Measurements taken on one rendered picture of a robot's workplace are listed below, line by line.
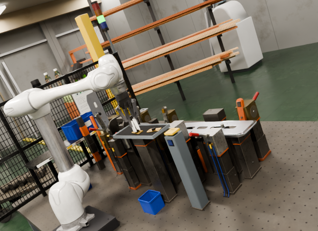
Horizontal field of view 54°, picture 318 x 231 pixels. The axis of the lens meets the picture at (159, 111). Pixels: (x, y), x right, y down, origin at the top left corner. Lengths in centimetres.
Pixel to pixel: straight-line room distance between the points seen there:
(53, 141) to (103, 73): 72
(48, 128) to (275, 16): 688
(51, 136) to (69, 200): 41
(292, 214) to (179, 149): 58
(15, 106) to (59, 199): 57
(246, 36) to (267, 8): 125
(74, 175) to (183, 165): 77
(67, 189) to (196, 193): 75
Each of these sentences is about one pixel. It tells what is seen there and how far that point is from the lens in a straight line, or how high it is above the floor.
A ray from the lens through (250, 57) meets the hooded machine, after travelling 725.
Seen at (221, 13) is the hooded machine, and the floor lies 134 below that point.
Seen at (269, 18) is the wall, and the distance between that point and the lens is 830.
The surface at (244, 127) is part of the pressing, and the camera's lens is 175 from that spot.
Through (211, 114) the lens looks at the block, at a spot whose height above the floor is 102.
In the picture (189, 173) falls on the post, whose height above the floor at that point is 93.
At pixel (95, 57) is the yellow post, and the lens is 321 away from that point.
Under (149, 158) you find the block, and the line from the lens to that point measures 179.
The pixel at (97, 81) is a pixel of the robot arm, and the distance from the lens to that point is 148.
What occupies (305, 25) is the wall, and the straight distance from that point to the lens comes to 796.
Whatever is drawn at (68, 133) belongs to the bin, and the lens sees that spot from 279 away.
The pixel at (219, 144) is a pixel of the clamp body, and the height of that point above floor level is 100.
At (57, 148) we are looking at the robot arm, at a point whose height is 120.
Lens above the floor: 167
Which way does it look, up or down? 15 degrees down
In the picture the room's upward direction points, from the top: 22 degrees counter-clockwise
